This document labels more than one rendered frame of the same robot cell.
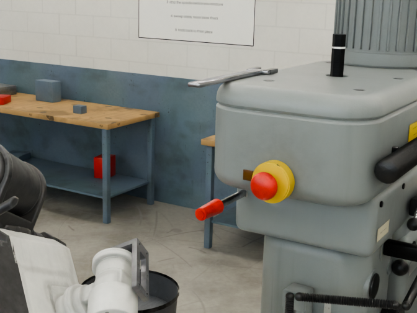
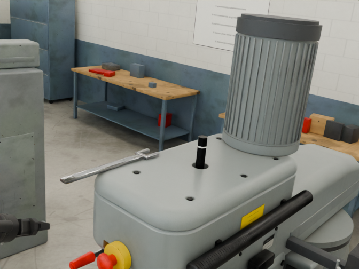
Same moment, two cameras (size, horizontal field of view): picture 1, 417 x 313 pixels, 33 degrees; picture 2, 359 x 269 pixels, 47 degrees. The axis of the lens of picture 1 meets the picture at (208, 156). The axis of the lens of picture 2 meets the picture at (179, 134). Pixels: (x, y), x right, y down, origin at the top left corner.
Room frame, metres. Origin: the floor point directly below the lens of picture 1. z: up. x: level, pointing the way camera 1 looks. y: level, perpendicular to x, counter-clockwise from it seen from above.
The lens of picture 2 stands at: (0.33, -0.30, 2.25)
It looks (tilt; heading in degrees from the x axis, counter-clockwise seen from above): 19 degrees down; 10
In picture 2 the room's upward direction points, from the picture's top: 5 degrees clockwise
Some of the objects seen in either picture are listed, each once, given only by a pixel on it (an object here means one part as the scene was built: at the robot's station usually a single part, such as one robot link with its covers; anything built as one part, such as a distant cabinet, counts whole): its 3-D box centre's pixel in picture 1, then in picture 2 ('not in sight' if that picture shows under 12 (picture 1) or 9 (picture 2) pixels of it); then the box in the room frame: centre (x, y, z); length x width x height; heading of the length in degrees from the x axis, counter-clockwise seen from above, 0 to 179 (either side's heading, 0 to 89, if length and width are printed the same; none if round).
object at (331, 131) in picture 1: (337, 121); (200, 196); (1.18, -0.22, 1.81); 0.47 x 0.26 x 0.16; 150
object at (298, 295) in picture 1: (352, 301); not in sight; (0.97, -0.22, 1.58); 0.17 x 0.01 x 0.01; 82
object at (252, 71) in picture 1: (233, 76); (112, 165); (1.09, -0.04, 1.89); 0.24 x 0.04 x 0.01; 151
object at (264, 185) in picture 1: (265, 185); (107, 262); (0.95, -0.08, 1.76); 0.04 x 0.03 x 0.04; 60
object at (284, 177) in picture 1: (272, 181); (117, 257); (0.97, -0.09, 1.76); 0.06 x 0.02 x 0.06; 60
